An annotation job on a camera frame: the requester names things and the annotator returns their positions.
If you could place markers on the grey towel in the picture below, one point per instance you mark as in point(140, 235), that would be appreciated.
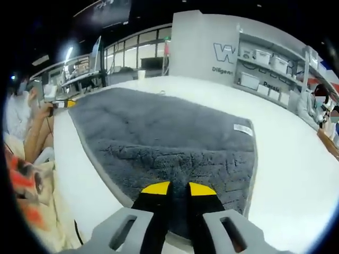
point(159, 137)

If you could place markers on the person's left hand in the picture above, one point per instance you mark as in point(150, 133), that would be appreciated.
point(43, 109)

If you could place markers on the white office desk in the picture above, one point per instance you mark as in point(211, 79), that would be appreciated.
point(82, 77)

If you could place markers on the ceiling air vent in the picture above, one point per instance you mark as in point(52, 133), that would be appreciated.
point(40, 59)

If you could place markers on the ceiling light strip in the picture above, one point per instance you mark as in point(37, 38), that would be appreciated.
point(67, 52)

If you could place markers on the computer monitor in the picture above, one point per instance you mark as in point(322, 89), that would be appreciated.
point(96, 53)

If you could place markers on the grey equipment cabinet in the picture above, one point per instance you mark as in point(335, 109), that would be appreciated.
point(123, 75)

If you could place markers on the cream orange printed shirt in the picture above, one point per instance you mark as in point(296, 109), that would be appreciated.
point(63, 217)

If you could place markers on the white paper cup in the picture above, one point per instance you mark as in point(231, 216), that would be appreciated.
point(141, 74)

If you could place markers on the dark display screen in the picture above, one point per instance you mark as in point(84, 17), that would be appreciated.
point(151, 63)

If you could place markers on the red flag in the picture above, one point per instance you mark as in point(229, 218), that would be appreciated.
point(166, 49)

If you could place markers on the wooden box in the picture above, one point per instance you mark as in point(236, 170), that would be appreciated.
point(329, 145)

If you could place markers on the white plastic storage boxes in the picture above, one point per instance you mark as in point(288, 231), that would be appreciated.
point(262, 56)

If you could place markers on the metal storage shelf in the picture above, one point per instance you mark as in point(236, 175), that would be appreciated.
point(280, 53)

